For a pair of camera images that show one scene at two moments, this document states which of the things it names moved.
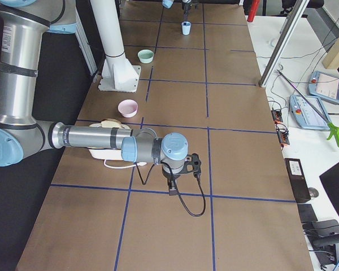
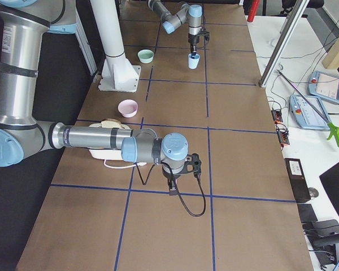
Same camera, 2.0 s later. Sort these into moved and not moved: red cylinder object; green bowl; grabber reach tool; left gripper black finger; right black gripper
Moved: left gripper black finger
Not moved: grabber reach tool; green bowl; right black gripper; red cylinder object
